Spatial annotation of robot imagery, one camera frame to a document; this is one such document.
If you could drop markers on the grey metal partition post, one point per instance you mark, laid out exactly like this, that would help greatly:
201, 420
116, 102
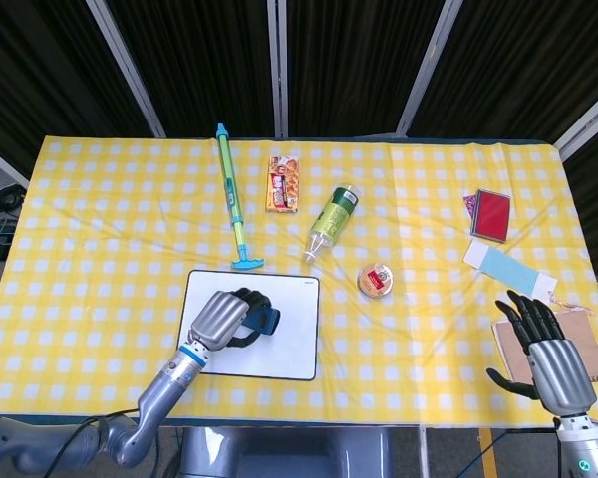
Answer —
2, 162
279, 70
426, 70
129, 74
588, 122

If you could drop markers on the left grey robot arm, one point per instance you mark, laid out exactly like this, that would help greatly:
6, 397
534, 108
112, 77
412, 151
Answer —
164, 398

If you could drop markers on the dark teal board eraser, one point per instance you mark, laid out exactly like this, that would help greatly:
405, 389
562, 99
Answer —
267, 321

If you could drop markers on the white board with black frame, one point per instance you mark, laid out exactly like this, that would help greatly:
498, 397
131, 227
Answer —
289, 343

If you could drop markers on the black curtain panel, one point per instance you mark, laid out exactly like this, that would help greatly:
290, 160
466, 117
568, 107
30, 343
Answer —
523, 65
199, 60
359, 60
35, 65

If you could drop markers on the clear bottle with green label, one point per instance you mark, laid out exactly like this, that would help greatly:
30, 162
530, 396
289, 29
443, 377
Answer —
335, 216

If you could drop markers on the round tin with red label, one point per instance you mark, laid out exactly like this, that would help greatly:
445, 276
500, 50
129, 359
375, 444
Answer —
376, 280

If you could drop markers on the white and blue paper packet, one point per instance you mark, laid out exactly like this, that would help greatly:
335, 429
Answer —
508, 269

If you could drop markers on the yellow white checked tablecloth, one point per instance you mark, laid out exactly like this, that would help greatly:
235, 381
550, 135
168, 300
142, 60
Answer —
104, 249

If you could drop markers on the green and blue pump toy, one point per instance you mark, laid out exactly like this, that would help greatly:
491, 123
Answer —
230, 189

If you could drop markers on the red pad in black frame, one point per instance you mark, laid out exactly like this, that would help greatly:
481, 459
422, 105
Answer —
492, 215

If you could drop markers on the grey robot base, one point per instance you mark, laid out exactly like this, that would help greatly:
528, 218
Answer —
284, 450

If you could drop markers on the orange snack box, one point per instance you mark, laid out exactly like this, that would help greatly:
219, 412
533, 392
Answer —
282, 184

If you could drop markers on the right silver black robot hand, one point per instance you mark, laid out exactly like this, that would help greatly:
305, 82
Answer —
560, 371

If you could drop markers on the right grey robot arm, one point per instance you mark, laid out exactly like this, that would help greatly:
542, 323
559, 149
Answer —
585, 448

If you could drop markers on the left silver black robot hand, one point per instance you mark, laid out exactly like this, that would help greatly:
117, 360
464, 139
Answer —
219, 318

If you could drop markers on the brown kraft notebook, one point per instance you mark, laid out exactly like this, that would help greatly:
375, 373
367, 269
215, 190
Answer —
585, 331

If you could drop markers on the purple patterned card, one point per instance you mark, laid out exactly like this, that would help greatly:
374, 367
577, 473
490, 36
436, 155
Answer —
469, 205

